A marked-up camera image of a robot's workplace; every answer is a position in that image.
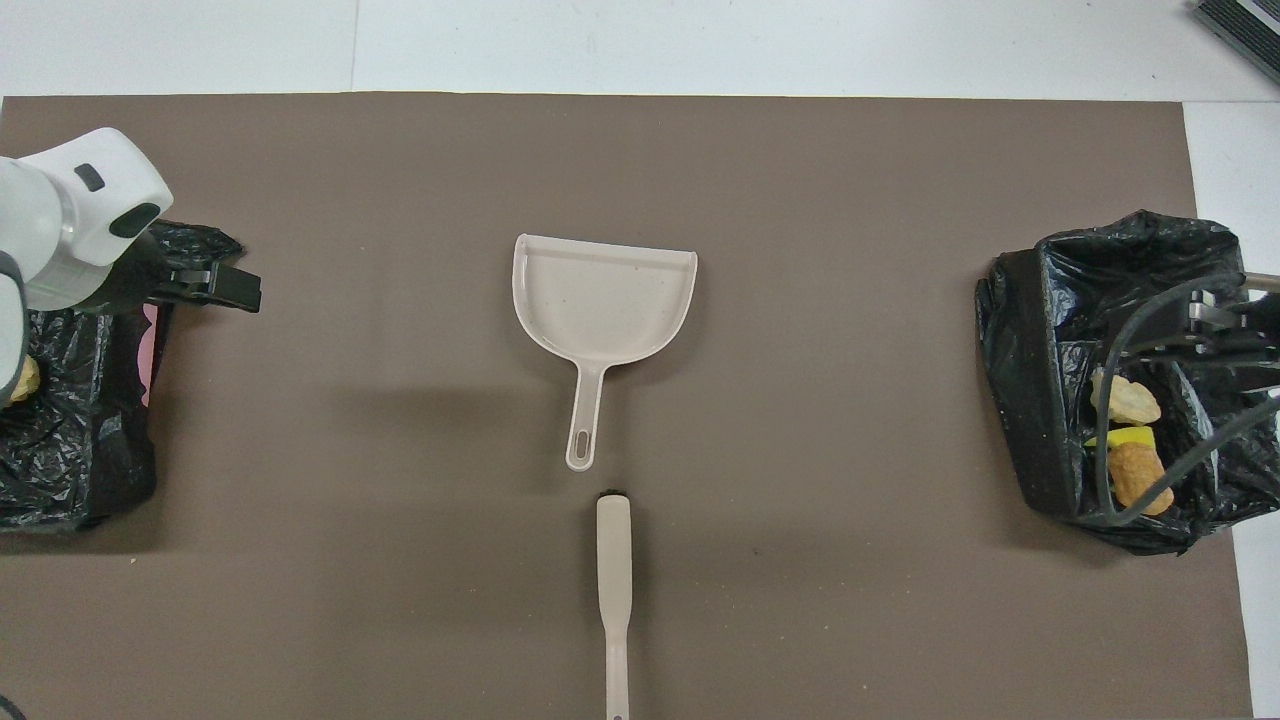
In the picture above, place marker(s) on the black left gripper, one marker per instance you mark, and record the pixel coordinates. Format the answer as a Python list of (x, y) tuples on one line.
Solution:
[(140, 275)]

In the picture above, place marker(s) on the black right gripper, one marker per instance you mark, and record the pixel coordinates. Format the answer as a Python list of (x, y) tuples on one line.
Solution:
[(1225, 315)]

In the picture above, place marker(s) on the pale trash piece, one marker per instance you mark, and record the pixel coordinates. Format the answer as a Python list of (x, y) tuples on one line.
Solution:
[(1132, 402), (26, 380)]

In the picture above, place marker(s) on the notched yellow sponge piece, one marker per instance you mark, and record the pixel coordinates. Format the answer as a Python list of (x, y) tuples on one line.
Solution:
[(1130, 437)]

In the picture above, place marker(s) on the brown fried nugget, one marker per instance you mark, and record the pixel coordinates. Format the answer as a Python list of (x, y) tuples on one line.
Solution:
[(1138, 478)]

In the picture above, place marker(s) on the beige plastic dustpan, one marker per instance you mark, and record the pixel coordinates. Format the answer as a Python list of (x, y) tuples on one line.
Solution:
[(605, 300)]

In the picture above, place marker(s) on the beige brush with black bristles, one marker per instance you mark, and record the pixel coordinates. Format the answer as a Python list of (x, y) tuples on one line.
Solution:
[(614, 560)]

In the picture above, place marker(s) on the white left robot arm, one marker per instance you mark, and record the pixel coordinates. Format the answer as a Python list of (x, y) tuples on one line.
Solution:
[(70, 210)]

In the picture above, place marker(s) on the right black trash bag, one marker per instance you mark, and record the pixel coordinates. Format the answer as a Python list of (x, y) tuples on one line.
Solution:
[(1040, 350)]

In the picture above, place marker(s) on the black trash bag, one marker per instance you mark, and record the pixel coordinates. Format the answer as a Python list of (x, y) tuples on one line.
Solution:
[(1040, 350), (80, 450)]

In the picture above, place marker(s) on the left black trash bag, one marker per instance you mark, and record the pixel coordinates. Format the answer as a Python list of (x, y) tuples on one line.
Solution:
[(80, 450)]

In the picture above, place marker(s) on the brown table mat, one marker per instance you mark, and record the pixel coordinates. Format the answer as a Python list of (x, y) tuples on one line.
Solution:
[(400, 500)]

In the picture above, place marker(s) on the dark grey ribbed object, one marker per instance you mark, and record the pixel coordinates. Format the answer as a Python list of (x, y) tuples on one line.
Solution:
[(1245, 30)]

